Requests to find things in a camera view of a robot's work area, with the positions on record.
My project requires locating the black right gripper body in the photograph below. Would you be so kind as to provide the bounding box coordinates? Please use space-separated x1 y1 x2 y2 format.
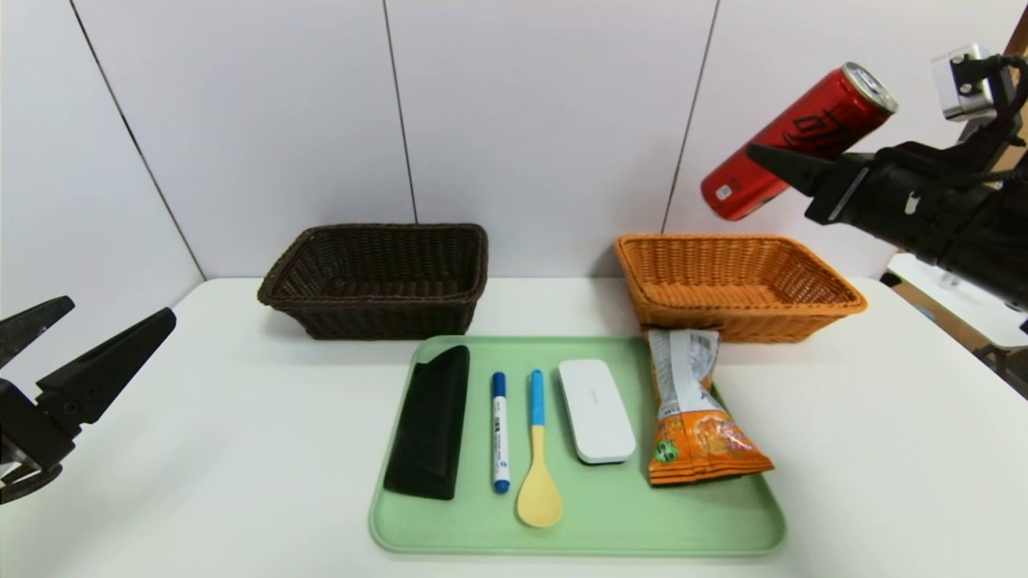
804 152 955 266

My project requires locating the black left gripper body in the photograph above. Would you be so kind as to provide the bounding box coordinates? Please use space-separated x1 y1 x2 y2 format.
0 378 76 484

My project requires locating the red soda can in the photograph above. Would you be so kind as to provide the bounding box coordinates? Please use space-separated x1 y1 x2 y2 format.
700 62 899 222

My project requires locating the orange snack bag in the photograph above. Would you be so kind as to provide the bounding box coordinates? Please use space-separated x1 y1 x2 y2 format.
647 328 774 487

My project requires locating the white rectangular case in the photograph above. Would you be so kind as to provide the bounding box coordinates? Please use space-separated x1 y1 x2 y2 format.
558 358 637 465

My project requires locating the black glasses case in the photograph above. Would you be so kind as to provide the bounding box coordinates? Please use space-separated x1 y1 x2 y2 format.
383 345 471 500

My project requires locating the orange wicker basket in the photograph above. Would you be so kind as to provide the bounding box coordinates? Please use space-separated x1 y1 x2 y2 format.
614 234 868 344

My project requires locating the dark brown wicker basket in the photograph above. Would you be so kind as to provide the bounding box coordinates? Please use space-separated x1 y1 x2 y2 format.
257 223 489 341

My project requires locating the white side table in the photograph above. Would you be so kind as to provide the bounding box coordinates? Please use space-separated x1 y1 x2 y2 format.
883 253 1028 400

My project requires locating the light wooden cabinet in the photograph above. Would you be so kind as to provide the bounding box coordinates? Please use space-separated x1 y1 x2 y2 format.
1004 4 1028 81

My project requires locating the light green plastic tray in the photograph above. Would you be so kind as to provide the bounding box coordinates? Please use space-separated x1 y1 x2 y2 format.
369 335 786 556

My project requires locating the blue white marker pen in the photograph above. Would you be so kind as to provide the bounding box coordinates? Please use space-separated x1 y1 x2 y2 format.
491 372 512 494

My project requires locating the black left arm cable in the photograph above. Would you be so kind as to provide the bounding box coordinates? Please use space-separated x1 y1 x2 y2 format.
0 464 63 505

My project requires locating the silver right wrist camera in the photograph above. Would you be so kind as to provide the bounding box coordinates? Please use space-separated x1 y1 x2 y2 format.
932 44 1001 123

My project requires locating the yellow spoon with blue handle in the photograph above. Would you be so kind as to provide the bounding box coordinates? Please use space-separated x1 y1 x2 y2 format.
516 369 563 528

